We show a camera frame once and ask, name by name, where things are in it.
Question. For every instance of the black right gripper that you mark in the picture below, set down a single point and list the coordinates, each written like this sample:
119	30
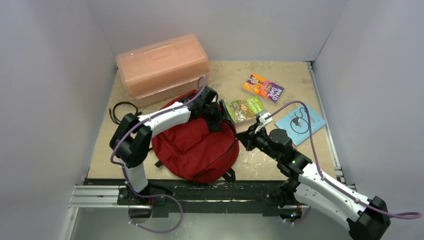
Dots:
251	136

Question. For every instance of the green Treehouse paperback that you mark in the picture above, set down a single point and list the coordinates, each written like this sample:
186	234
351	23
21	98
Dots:
245	109

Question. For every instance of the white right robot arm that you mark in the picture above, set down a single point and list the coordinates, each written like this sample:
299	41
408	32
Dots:
357	213

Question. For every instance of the aluminium frame rail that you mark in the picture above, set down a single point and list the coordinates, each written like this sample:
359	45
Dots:
334	156

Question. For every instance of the Roald Dahl Charlie paperback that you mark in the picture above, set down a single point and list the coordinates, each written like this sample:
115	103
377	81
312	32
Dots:
263	88

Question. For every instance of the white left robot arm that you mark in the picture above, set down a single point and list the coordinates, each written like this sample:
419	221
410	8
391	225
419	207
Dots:
131	142

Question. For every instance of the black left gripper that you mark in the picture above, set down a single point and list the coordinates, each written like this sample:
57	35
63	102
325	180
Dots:
214	125

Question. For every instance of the light blue notebook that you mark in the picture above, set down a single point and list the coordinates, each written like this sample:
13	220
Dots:
298	125

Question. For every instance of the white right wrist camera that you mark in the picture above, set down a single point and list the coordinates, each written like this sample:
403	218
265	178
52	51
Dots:
263	118

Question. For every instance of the red backpack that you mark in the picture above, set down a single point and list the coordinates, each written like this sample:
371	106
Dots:
193	153

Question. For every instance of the translucent pink storage box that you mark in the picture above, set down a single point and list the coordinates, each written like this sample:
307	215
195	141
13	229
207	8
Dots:
162	70

